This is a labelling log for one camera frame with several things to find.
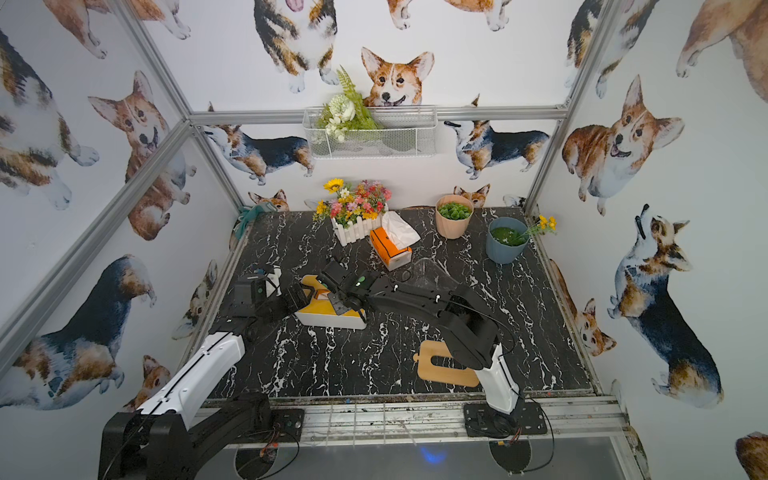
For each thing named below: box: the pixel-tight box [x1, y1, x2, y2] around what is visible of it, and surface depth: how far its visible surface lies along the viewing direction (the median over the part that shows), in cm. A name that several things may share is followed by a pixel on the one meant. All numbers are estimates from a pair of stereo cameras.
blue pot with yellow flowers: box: [486, 214, 558, 265], surface depth 103 cm
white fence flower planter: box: [313, 178, 393, 247], surface depth 106 cm
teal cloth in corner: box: [236, 204, 265, 240], surface depth 123 cm
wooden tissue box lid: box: [413, 340, 479, 388], surface depth 85 cm
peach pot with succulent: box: [435, 194, 475, 239], surface depth 108 cm
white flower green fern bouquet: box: [317, 64, 380, 143], surface depth 82 cm
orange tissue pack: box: [370, 210, 421, 271], surface depth 103 cm
